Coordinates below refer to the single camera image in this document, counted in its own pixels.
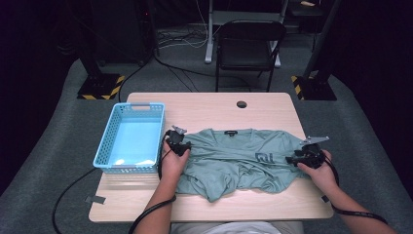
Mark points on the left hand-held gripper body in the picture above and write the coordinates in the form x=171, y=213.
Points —
x=176, y=138

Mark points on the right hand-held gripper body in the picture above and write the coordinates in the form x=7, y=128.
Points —
x=312, y=152

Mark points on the grey-green T-shirt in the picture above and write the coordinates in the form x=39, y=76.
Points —
x=233, y=162

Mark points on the person's left hand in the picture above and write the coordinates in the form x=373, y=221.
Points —
x=172, y=165

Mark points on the person's right hand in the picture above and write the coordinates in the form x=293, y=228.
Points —
x=319, y=177

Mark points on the light blue plastic basket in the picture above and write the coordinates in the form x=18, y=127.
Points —
x=136, y=139

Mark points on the small dark tape piece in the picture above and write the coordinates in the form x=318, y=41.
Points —
x=325, y=198

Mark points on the hazard-striped stand base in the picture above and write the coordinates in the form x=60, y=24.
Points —
x=99, y=87
x=316, y=89

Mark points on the person's light clothing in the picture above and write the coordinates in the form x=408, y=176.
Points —
x=237, y=228

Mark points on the grey tape piece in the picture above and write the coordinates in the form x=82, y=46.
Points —
x=95, y=200

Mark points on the black folding chair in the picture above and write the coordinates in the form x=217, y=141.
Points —
x=248, y=48

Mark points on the black cabinet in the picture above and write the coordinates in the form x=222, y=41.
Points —
x=123, y=29

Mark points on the white metal desk frame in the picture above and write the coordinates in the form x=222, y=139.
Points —
x=209, y=32

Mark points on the black stand post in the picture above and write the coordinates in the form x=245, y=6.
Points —
x=321, y=42
x=91, y=42

